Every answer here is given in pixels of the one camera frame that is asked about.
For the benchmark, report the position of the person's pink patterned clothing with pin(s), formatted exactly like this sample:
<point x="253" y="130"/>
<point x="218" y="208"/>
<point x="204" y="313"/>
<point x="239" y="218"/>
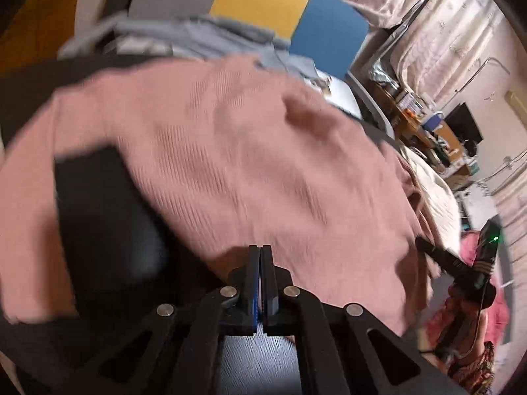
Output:
<point x="465" y="345"/>

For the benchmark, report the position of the black monitor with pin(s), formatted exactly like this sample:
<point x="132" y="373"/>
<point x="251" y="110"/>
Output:
<point x="463" y="123"/>

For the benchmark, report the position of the wooden panelled wardrobe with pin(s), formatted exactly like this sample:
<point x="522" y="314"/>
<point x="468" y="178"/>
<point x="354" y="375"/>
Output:
<point x="37" y="24"/>

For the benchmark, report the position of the grey yellow blue chair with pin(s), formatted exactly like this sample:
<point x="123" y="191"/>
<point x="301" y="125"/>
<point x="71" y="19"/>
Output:
<point x="329" y="37"/>

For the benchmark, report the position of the cream wall unit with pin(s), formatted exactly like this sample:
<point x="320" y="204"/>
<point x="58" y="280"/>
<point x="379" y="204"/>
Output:
<point x="516" y="105"/>

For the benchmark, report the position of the pink knitted sweater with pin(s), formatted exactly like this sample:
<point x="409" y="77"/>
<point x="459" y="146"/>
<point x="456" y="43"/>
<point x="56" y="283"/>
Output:
<point x="230" y="164"/>

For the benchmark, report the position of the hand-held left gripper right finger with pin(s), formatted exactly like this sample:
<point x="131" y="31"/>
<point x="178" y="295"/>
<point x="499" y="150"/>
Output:
<point x="268" y="296"/>

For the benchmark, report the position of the white printed seat cushion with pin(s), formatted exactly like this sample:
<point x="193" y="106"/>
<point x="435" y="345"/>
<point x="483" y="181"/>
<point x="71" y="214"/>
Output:
<point x="337" y="94"/>

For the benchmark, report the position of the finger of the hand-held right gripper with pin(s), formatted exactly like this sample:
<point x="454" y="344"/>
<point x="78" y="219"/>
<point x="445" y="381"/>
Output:
<point x="436" y="255"/>

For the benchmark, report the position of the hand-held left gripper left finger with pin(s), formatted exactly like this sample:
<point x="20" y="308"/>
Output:
<point x="253" y="296"/>

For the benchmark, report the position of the wooden shelf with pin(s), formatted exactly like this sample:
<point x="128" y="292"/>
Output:
<point x="416" y="131"/>

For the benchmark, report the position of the blue container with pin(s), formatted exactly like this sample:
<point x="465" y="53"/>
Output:
<point x="434" y="121"/>

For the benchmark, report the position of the light blue garment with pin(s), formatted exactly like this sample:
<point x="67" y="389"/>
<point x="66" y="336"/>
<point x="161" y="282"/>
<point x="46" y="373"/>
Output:
<point x="214" y="35"/>

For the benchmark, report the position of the pale striped curtain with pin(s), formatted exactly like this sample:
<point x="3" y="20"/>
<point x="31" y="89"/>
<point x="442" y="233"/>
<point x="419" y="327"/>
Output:
<point x="448" y="37"/>

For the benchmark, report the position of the cream towel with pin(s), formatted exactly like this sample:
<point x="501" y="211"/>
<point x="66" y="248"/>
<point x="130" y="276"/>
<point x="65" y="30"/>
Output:
<point x="440" y="197"/>

